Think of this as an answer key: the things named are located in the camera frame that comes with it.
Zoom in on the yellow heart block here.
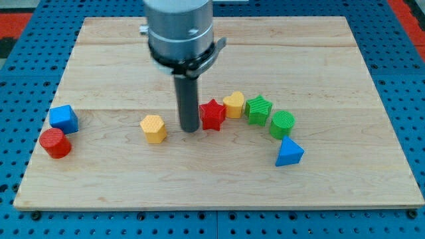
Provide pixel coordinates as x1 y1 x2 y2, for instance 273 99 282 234
223 91 244 119

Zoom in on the blue triangle block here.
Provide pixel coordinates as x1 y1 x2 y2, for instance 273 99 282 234
275 136 305 167

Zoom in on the green star block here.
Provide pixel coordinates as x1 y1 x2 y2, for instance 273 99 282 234
244 94 273 126

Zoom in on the red cylinder block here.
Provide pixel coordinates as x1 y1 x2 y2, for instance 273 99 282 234
39 128 72 159

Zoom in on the wooden board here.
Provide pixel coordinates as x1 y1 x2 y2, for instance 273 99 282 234
14 17 424 211

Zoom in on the yellow hexagon block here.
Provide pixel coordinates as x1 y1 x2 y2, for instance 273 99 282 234
140 115 167 144

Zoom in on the blue cube block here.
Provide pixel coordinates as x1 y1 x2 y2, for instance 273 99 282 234
49 105 79 134

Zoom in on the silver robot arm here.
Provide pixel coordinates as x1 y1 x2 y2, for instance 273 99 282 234
140 0 226 133

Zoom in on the red star block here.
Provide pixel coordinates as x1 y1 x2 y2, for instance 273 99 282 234
199 99 226 131

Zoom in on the green cylinder block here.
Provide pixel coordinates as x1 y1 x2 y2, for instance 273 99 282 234
269 110 296 139

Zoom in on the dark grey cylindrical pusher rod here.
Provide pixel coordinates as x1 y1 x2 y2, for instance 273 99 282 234
173 75 199 133

